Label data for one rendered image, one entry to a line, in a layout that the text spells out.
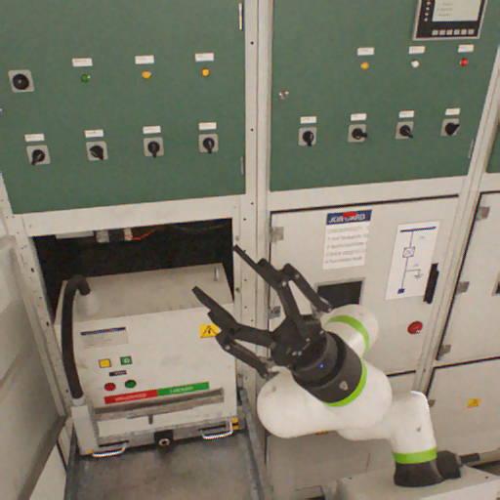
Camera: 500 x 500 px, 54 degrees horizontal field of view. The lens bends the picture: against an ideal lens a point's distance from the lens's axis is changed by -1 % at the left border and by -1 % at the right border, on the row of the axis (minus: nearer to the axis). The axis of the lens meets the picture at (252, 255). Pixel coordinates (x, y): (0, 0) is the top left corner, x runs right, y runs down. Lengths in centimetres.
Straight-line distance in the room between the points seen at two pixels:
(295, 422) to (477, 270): 121
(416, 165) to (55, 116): 101
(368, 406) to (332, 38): 91
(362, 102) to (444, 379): 127
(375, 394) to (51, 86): 99
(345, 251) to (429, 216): 29
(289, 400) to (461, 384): 154
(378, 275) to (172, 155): 80
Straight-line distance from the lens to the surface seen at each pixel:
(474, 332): 212
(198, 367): 155
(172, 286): 149
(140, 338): 145
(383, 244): 166
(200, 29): 128
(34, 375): 173
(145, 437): 174
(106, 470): 176
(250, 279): 159
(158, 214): 144
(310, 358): 68
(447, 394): 232
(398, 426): 154
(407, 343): 199
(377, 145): 149
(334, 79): 138
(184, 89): 130
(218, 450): 174
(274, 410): 85
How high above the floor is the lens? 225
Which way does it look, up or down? 32 degrees down
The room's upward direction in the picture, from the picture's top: straight up
